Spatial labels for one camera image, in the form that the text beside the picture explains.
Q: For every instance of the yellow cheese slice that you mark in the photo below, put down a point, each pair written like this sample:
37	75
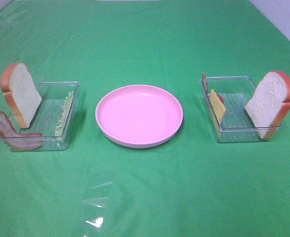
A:
217	103

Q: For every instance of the bread slice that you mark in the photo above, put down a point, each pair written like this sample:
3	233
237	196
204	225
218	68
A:
20	93
270	103

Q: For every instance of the clear plastic tray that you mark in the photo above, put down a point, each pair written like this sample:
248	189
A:
49	112
236	125

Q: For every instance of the left clear plastic tray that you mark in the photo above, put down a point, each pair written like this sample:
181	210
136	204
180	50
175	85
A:
49	112

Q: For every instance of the green lettuce leaf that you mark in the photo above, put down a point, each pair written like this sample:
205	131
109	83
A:
59	128

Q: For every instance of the pink round plate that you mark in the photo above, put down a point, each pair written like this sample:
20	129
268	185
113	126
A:
139	116

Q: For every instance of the bacon strip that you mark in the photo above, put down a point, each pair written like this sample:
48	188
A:
205	84
18	141

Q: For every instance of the right clear plastic tray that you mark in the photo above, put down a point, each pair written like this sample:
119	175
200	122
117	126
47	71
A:
236	125

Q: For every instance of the green tablecloth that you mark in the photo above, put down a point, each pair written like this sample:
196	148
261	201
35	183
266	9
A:
191	186

